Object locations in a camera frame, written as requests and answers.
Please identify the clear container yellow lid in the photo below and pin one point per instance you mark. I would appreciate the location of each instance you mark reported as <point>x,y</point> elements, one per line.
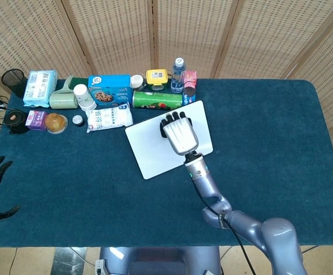
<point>156,77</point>

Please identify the orange pudding cup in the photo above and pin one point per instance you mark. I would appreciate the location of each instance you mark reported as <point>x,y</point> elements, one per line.
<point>55,123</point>

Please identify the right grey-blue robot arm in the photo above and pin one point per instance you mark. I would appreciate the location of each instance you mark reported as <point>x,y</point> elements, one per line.
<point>212,194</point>

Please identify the woven rattan folding screen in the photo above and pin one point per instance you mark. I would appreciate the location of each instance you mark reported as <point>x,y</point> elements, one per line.
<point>111,34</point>

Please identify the light green lint roller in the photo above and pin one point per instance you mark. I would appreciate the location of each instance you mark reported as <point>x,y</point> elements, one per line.
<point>63,100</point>

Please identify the clear water bottle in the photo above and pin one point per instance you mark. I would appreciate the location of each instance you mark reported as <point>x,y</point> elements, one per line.
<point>178,77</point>

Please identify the dark blue tablecloth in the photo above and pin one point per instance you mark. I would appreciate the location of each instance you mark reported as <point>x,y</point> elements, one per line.
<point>97,186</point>

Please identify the glass jar white lid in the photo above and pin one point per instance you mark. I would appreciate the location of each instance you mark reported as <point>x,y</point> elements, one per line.
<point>137,81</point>

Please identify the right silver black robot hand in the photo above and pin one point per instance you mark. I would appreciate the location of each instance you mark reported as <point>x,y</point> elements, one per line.
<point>182,134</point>

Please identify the light blue tissue pack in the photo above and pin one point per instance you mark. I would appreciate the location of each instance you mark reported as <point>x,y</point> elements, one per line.
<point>38,88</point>

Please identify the purple carton box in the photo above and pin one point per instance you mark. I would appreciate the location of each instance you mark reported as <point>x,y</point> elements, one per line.
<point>35,120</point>

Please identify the green chips can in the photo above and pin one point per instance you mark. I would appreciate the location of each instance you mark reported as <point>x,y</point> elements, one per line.
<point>154,100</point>

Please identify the black mesh pen holder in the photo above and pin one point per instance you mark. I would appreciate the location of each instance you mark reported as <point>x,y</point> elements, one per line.
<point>13,81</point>

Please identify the white rectangular board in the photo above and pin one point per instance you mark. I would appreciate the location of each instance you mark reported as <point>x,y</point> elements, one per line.
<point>146,146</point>

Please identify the white plastic powder bag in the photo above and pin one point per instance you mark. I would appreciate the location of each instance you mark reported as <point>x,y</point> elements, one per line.
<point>109,118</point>

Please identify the dark green scouring pad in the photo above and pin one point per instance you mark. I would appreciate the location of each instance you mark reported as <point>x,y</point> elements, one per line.
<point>80,81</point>

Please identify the grey-blue robot torso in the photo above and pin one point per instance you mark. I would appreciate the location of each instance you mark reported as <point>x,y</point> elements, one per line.
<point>160,260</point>

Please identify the blue cookie box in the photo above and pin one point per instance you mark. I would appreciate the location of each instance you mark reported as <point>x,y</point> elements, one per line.
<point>109,86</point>

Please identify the pink cookie package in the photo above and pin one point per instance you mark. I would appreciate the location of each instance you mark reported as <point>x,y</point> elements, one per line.
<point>189,81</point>

